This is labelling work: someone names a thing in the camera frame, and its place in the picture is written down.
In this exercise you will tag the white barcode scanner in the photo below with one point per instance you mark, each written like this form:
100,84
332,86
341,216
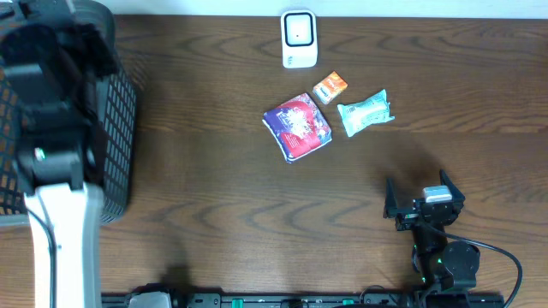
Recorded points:
299,39

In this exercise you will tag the purple red liner pack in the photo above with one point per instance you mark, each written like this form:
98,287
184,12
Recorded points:
298,126

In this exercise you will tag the orange Kleenex tissue pack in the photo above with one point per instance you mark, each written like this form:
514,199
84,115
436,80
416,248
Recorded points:
330,87

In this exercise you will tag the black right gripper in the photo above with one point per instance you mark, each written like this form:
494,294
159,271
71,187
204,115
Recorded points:
408,217

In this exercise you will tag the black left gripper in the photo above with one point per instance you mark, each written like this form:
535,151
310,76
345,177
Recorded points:
95,49

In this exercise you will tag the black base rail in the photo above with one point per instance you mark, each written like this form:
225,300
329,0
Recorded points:
154,295

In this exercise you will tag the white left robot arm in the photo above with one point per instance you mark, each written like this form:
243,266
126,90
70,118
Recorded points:
65,223

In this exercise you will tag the grey plastic laundry basket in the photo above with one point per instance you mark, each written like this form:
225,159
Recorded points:
115,137

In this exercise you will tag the green Zappy wipes pack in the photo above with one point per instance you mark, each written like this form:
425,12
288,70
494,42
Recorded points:
358,116

